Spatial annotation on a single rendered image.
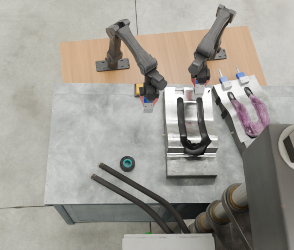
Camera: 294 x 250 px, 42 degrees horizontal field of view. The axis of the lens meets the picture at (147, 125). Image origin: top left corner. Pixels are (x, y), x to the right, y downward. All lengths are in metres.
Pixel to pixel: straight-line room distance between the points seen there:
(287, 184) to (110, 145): 1.38
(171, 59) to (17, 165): 1.39
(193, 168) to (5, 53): 2.03
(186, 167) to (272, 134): 1.18
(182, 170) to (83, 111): 0.64
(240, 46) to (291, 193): 1.76
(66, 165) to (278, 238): 1.41
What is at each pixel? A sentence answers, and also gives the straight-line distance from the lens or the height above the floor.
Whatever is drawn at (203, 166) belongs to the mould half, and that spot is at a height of 0.86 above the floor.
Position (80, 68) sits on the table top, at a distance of 2.30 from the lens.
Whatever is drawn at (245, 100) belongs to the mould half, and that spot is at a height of 0.87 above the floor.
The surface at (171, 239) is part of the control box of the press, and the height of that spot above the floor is 1.47.
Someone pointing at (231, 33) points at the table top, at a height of 0.80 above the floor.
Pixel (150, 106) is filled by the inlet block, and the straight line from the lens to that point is 1.99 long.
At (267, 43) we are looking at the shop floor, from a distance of 3.63.
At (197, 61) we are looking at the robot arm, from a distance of 1.92.
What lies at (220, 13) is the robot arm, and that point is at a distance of 2.01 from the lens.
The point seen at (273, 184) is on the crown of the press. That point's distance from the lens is 0.85.
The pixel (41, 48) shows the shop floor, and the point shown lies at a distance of 3.39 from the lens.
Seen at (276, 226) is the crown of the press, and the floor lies 1.96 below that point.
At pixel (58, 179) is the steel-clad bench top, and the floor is 0.80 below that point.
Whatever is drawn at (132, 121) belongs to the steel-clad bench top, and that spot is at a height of 0.80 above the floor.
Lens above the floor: 2.74
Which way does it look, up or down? 66 degrees down
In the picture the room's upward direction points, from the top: 10 degrees clockwise
